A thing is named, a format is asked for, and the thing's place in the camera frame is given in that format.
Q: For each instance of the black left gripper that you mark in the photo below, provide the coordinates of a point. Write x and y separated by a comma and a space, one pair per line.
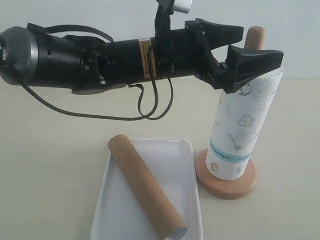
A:
181, 52

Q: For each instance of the white printed paper towel roll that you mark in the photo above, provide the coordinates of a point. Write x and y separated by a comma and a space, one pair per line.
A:
238, 121

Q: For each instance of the brown cardboard tube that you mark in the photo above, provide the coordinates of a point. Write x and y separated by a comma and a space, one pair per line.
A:
162, 216

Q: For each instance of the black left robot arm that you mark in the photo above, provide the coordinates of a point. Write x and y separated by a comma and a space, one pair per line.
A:
88, 61

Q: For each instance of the wooden paper towel holder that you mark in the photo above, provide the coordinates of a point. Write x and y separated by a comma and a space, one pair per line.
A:
242, 186

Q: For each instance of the white rectangular tray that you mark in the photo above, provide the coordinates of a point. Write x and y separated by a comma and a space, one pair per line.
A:
118, 215

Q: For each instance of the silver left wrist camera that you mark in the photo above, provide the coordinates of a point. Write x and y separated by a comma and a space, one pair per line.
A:
166, 8

